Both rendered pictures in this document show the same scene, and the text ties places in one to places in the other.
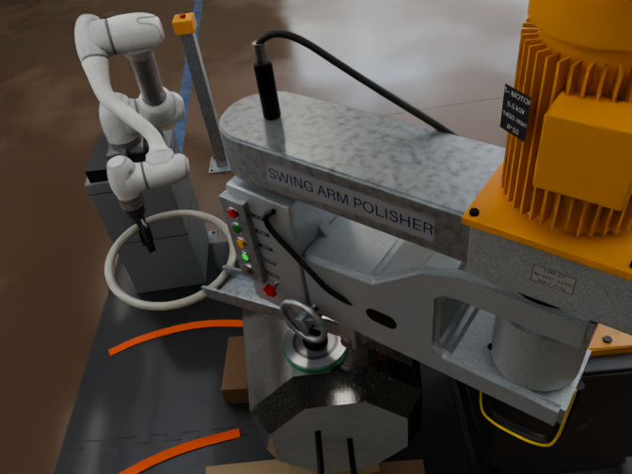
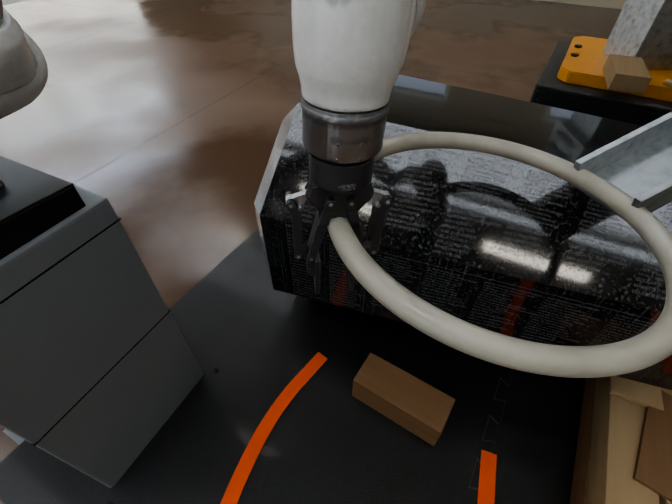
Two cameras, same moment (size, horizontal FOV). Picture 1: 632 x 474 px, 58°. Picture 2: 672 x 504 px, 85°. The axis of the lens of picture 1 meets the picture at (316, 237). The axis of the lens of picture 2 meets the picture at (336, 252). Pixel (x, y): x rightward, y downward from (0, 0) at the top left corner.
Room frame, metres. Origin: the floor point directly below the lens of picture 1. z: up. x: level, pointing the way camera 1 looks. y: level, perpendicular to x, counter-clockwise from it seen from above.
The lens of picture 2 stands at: (1.60, 1.01, 1.26)
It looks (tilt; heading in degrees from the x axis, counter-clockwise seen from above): 45 degrees down; 296
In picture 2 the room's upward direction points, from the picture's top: straight up
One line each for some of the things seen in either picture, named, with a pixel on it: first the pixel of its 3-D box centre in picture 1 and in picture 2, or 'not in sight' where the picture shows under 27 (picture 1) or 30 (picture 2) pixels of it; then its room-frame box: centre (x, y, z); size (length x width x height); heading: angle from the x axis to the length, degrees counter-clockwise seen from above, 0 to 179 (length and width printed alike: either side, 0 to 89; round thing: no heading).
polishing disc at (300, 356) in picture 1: (315, 340); not in sight; (1.14, 0.05, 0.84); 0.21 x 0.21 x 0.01
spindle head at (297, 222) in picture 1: (319, 245); not in sight; (1.09, -0.01, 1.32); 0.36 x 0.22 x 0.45; 49
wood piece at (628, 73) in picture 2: not in sight; (625, 73); (1.30, -0.57, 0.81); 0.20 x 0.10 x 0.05; 94
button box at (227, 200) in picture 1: (244, 239); not in sight; (1.11, 0.18, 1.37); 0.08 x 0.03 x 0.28; 49
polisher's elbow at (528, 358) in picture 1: (540, 328); not in sight; (0.71, -0.44, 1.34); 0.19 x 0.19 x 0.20
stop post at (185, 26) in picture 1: (205, 97); not in sight; (3.46, 0.58, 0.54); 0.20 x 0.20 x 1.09; 86
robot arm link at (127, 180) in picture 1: (126, 176); (355, 2); (1.76, 0.65, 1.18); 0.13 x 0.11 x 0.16; 101
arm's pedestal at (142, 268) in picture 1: (154, 214); (59, 336); (2.49, 0.86, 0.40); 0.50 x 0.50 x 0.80; 89
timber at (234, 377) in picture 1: (240, 369); (401, 397); (1.63, 0.46, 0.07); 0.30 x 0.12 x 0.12; 174
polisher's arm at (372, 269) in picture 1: (423, 298); not in sight; (0.88, -0.23, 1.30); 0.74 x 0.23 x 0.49; 49
